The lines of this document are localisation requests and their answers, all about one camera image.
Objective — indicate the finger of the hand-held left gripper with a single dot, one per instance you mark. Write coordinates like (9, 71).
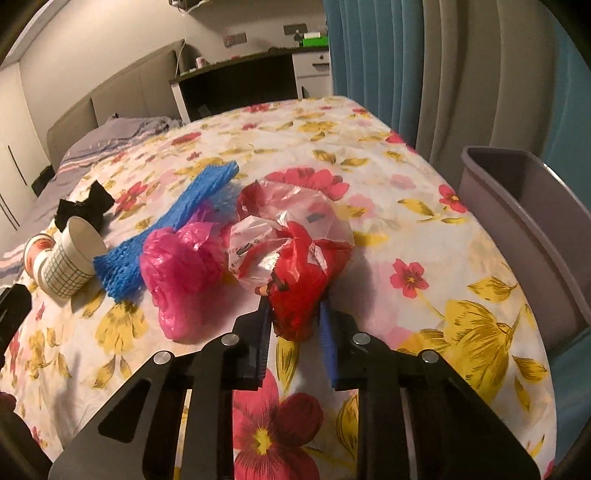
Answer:
(14, 309)

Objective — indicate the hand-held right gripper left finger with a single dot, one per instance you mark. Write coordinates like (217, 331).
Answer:
(264, 337)

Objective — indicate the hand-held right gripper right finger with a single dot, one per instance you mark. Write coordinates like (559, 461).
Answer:
(328, 344)

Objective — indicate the orange print paper cup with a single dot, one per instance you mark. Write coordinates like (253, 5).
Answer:
(37, 254)

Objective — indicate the grid print paper cup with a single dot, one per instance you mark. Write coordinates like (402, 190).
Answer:
(69, 263)

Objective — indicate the clear red print plastic bag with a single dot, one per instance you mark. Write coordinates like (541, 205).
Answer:
(258, 240)

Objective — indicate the pink plastic bag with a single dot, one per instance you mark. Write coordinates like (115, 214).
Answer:
(175, 267)

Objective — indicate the small black bag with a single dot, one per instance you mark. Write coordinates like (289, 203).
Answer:
(87, 207)

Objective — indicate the blue foam net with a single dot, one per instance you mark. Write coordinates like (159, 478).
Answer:
(184, 207)

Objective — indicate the grey purple plastic bin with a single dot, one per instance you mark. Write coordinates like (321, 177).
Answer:
(521, 217)

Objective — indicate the dark bedside object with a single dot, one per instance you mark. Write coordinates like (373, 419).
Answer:
(44, 180)

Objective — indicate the beige wardrobe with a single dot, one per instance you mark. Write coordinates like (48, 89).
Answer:
(18, 161)

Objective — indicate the grey striped blanket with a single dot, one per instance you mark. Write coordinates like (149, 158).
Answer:
(115, 134)

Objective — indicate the grey padded headboard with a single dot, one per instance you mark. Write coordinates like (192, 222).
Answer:
(115, 87)

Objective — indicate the dark top desk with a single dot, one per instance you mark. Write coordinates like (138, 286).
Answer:
(235, 85)

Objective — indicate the white drawer cabinet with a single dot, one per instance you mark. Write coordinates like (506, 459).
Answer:
(314, 69)

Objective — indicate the green box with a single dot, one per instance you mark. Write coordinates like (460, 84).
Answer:
(314, 41)

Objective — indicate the grey curtain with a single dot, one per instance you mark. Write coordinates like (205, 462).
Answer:
(480, 69)

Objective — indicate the wall socket panel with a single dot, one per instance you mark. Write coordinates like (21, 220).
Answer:
(293, 30)
(235, 39)

